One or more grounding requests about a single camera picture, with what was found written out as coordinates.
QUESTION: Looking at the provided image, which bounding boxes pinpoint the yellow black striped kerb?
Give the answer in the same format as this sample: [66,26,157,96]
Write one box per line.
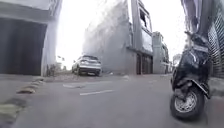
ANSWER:
[0,77,45,125]

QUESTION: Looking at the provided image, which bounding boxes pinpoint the silver car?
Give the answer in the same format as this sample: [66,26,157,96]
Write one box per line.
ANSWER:
[71,54,103,77]

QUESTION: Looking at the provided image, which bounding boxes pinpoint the building with dark garage door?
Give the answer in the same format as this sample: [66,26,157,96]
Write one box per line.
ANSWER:
[0,0,64,77]

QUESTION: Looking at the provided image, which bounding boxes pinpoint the black scooter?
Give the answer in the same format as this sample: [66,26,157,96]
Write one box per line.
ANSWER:
[169,30,213,122]

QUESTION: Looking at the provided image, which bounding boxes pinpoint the pale narrow building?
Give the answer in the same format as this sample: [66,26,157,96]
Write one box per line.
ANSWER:
[152,31,171,75]

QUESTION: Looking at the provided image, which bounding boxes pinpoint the white painted road line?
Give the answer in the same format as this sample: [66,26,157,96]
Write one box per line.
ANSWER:
[79,89,115,97]

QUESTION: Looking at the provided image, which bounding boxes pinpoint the grey concrete building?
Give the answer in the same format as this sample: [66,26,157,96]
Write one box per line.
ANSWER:
[81,0,155,76]

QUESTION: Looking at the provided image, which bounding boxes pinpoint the grey asphalt road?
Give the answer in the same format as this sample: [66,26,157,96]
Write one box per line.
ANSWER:
[0,72,224,128]

